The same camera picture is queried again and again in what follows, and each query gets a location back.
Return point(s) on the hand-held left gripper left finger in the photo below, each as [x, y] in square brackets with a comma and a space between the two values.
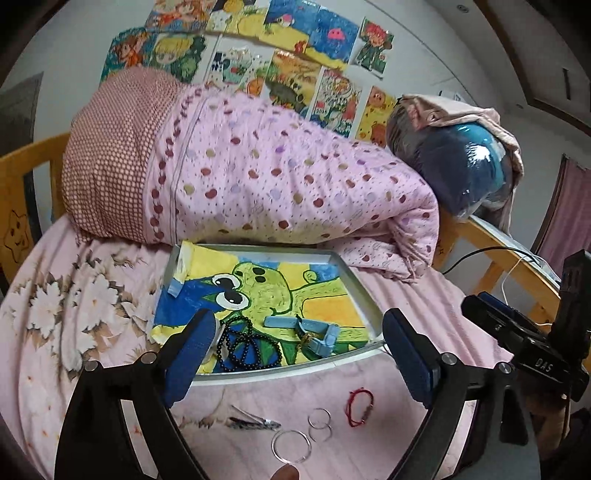
[191, 355]

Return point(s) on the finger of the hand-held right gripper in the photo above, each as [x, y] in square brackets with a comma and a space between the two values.
[485, 318]
[503, 307]

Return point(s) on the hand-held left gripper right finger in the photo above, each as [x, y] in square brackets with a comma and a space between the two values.
[408, 355]

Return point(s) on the grey shallow box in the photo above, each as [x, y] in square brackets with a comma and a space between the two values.
[369, 295]

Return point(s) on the silver nail clipper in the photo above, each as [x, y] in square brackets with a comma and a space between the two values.
[254, 422]

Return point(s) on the large silver bangle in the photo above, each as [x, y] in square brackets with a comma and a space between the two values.
[275, 450]

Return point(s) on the person's left hand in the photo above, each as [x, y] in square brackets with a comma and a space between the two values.
[286, 473]

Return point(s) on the light blue watch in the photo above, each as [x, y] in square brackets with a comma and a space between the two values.
[281, 321]

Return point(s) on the green frog drawing sheet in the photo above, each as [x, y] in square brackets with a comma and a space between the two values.
[277, 290]

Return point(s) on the pink curtain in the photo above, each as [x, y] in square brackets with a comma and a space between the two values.
[570, 217]

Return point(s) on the pink floral bedsheet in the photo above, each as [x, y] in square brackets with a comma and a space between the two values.
[83, 314]

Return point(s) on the plastic bag of blue clothes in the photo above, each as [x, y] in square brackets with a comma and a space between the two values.
[457, 161]

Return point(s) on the pink dotted rolled quilt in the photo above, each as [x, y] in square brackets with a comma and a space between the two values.
[258, 170]

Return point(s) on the grey door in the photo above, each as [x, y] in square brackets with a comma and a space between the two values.
[18, 115]

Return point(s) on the wooden bed frame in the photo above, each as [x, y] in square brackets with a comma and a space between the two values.
[18, 194]

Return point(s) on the group of colourful wall drawings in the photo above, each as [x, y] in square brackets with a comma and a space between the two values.
[286, 78]

